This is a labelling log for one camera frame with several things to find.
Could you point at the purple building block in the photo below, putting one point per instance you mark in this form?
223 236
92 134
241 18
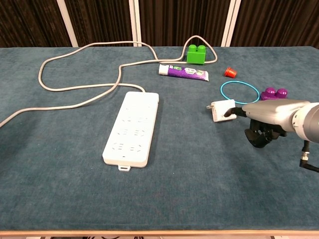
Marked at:
270 95

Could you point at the green building block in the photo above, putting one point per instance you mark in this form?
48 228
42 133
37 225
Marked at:
195 57

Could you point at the purple white toothpaste tube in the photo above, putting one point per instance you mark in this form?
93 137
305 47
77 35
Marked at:
184 72

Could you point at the white screen frame post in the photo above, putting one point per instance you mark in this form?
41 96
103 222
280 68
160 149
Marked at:
135 23
230 23
67 23

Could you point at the small red cap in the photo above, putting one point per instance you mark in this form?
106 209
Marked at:
229 72

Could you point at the white power strip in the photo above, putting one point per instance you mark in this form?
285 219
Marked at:
129 139

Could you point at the teal table mat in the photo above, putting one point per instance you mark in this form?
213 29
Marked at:
174 186

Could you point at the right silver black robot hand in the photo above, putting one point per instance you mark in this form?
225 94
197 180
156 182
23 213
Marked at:
269 114

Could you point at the white plug adapter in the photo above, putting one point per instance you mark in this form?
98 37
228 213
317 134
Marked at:
220 108

